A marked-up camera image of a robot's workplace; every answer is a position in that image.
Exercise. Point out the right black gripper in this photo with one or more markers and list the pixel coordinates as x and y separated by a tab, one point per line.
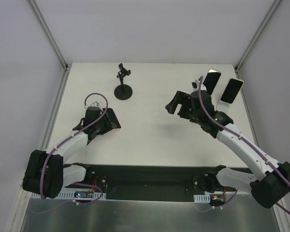
182	106

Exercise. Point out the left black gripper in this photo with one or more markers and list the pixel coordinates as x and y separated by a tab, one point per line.
106	123

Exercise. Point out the pink-case phone front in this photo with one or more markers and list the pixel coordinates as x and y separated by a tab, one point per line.
112	121

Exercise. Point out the pink-case phone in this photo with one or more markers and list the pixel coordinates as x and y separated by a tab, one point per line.
112	121
231	90

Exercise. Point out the black round-base phone stand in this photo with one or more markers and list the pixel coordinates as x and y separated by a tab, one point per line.
123	91

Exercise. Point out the silver-edged phone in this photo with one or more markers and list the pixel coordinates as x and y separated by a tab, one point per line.
211	80

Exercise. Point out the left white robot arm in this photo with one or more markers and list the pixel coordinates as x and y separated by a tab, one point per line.
45	173

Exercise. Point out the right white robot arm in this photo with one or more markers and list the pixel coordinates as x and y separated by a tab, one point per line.
270	179

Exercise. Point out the white phone stand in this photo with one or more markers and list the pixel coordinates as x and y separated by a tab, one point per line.
223	106

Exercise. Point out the right pink-case phone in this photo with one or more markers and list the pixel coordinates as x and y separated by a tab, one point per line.
231	90

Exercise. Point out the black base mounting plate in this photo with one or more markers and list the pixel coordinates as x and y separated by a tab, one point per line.
146	183

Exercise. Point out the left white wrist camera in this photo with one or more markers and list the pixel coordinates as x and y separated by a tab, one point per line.
95	104

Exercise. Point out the right aluminium table rail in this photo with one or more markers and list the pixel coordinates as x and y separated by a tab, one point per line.
248	112

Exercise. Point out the left white cable duct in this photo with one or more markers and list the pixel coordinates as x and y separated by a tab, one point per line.
80	195

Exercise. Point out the white cable duct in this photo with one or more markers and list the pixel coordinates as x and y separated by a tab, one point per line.
202	198
80	195

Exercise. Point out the right white cable duct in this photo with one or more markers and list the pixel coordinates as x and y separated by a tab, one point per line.
202	198

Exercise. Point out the left aluminium frame post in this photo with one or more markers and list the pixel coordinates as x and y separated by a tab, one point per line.
47	32

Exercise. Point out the aluminium frame post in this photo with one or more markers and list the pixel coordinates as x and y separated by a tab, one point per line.
47	32
258	33

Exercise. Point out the right aluminium frame post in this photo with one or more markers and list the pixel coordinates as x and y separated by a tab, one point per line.
258	33

